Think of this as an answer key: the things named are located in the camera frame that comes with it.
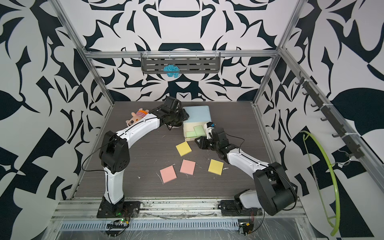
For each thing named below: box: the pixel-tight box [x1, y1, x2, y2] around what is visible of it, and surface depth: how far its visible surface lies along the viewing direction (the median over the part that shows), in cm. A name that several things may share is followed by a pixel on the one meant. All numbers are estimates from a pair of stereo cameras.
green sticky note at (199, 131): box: [193, 125, 207, 137], surface depth 93 cm
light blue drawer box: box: [182, 105, 212, 142], surface depth 93 cm
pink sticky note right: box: [179, 159, 197, 175], surface depth 89 cm
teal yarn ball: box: [163, 64, 180, 78], surface depth 93 cm
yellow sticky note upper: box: [175, 141, 192, 157], surface depth 97 cm
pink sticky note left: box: [159, 165, 177, 184], surface depth 87 cm
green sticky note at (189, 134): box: [185, 131, 198, 138], surface depth 92 cm
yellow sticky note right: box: [208, 158, 224, 176], surface depth 89 cm
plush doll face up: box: [125, 108, 150, 127], surface depth 107 cm
